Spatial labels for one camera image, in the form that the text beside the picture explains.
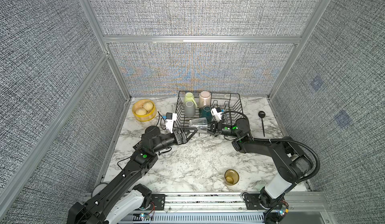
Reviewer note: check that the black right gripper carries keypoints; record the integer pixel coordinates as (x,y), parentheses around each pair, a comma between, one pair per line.
(213,125)

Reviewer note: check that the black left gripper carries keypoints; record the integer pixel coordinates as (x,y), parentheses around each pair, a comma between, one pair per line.
(180,138)

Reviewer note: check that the clear glass cup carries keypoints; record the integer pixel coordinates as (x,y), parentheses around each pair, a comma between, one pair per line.
(200,123)

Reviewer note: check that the dark green mug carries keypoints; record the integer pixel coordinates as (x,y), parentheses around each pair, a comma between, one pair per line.
(205,112)

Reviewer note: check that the grey mug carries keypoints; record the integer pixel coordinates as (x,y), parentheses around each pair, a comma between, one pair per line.
(189,109)

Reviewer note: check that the pink iridescent mug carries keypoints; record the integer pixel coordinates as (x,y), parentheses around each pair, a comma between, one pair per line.
(204,99)

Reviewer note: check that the light green mug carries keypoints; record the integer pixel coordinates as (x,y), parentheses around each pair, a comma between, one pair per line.
(190,97)

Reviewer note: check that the amber glass cup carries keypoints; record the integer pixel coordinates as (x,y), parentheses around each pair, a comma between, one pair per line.
(231,177)

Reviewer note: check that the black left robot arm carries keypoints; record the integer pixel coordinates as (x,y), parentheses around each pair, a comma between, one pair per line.
(96,209)

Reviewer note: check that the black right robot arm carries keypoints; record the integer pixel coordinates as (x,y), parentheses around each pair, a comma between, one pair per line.
(295,162)

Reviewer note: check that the right steamed bun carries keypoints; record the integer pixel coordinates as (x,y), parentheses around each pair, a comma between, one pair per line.
(148,106)

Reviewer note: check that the steamed bun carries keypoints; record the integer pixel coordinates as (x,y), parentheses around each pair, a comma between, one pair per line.
(141,112)
(148,106)

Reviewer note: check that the black ladle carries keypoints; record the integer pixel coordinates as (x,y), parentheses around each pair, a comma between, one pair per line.
(262,115)

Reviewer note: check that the yellow bamboo steamer basket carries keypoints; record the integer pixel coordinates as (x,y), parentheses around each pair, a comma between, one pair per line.
(149,116)

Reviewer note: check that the left steamed bun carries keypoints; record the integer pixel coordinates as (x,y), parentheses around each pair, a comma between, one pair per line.
(141,112)

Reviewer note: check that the black wire dish rack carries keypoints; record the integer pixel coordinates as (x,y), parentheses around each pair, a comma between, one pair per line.
(230,103)

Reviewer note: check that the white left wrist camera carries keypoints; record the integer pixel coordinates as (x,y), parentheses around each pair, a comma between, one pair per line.
(170,118)

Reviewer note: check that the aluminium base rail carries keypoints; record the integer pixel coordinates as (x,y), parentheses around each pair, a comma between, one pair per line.
(230,208)

